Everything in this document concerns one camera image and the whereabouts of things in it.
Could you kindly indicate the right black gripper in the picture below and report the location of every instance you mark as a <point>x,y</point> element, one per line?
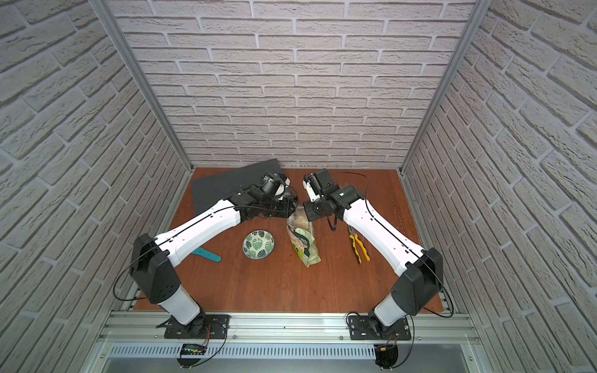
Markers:
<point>315,210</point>

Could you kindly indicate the yellow black pliers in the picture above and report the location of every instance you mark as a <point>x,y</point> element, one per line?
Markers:
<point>357,246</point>

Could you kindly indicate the green leaf pattern bowl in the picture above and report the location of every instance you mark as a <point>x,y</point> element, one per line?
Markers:
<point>258,245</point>

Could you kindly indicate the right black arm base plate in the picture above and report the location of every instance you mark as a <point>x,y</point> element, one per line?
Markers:
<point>364,327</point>

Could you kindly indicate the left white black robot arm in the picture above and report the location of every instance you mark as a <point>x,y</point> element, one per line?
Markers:
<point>154,258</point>

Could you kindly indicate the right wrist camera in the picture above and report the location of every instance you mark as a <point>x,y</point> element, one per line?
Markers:
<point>310,192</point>

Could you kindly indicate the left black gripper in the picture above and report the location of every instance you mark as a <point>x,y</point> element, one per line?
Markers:
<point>289,205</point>

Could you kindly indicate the green oats bag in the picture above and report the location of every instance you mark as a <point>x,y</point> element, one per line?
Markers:
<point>301,235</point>

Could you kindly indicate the teal plastic tool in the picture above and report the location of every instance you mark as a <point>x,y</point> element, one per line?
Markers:
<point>207,255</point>

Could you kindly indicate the aluminium front rail frame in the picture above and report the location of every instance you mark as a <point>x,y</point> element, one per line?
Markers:
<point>278,335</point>

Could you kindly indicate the dark grey network switch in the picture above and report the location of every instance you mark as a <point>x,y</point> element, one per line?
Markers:
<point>207,191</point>

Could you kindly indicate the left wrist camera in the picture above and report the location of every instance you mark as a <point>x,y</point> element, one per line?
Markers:
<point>275,185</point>

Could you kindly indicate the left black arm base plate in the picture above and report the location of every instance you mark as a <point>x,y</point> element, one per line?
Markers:
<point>213,326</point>

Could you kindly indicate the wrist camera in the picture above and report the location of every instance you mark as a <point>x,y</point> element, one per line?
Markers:
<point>275,185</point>
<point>310,192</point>

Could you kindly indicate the left green controller board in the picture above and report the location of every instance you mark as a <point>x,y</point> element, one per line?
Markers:
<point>192,350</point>

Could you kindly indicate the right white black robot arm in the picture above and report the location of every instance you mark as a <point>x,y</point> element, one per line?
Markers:
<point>419,271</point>

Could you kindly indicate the right round black controller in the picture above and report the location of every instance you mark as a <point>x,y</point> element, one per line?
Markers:
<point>386,355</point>

